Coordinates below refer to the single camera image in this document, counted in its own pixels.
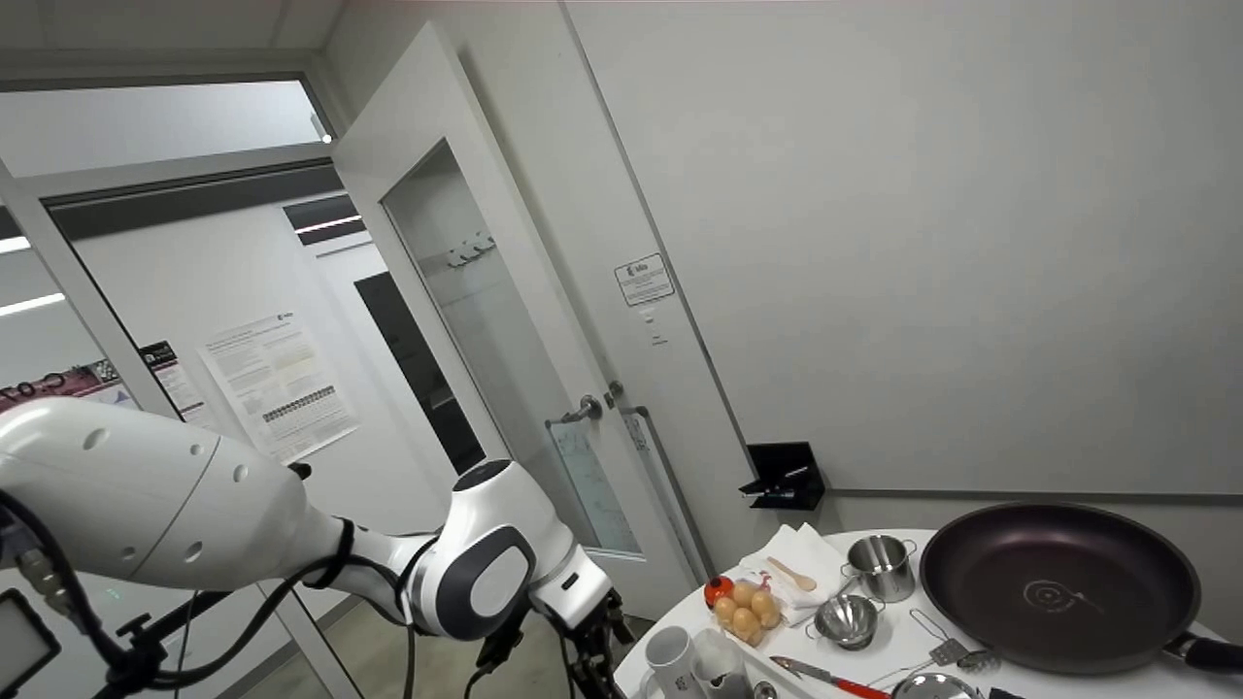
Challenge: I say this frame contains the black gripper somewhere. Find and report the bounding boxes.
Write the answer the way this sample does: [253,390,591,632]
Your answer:
[562,601,640,699]

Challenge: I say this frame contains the wooden utensil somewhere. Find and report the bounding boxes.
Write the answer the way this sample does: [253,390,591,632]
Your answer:
[762,555,823,595]

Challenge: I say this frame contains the white paper napkins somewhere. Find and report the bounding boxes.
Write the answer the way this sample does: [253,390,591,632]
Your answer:
[743,522,857,613]

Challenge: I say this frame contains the small steel bowl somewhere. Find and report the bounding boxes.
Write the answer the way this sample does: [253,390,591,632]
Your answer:
[813,585,887,654]

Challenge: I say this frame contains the small steel cup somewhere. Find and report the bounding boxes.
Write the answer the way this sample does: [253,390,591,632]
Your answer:
[846,532,921,604]

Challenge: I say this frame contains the white door dark window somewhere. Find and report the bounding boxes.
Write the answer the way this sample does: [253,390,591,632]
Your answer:
[343,264,510,518]

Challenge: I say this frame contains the small white notice sign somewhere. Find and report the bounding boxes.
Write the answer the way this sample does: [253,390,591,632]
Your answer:
[608,248,681,309]

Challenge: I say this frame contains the white text poster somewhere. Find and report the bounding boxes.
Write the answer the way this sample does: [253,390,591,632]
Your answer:
[196,307,366,459]

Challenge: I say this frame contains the black frying pan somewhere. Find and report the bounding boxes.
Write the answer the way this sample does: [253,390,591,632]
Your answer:
[918,501,1243,681]

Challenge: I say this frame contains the white door with window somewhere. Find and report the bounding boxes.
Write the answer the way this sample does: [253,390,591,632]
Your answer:
[326,14,762,613]

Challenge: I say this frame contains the red and green poster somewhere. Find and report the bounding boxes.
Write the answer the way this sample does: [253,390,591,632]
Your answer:
[0,360,133,414]

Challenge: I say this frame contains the red handled table knife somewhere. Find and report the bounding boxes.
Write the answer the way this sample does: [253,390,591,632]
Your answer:
[774,647,898,699]

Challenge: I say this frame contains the metal door handle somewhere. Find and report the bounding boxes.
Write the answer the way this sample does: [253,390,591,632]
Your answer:
[538,375,633,436]

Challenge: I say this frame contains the black wall bracket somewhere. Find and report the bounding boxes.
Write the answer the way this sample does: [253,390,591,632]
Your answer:
[739,437,830,511]

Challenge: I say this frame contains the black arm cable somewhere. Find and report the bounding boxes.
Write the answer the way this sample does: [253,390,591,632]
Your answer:
[0,487,576,699]

